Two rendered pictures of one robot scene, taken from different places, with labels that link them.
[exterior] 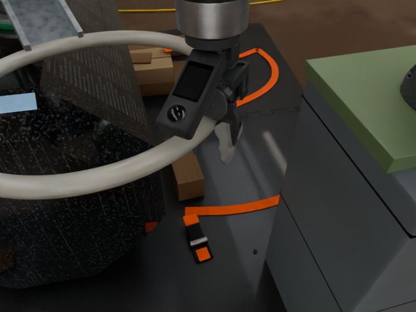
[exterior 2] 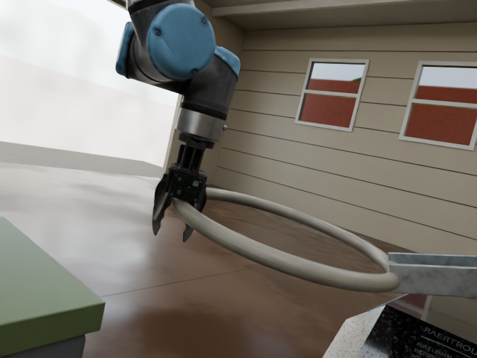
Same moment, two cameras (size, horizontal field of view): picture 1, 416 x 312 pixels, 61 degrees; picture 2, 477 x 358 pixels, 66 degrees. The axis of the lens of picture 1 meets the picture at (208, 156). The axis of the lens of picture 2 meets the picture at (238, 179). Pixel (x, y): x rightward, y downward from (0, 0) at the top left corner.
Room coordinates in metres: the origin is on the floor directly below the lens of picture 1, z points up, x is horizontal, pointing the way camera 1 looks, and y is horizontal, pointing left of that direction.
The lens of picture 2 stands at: (1.06, -0.35, 1.08)
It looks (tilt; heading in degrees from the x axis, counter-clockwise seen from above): 5 degrees down; 143
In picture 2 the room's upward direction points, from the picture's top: 13 degrees clockwise
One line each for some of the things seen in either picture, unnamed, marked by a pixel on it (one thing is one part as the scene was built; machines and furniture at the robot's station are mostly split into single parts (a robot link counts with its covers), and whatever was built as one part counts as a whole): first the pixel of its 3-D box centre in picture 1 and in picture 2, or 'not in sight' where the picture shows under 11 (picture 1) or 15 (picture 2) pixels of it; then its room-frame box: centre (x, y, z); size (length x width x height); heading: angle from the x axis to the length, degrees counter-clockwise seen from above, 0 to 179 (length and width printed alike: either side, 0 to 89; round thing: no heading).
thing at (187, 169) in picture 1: (183, 166); not in sight; (1.12, 0.11, 0.07); 0.30 x 0.12 x 0.12; 16
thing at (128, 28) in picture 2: not in sight; (155, 57); (0.43, -0.12, 1.19); 0.12 x 0.12 x 0.09; 82
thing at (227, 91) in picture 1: (215, 69); (189, 167); (0.43, -0.01, 1.02); 0.09 x 0.08 x 0.12; 153
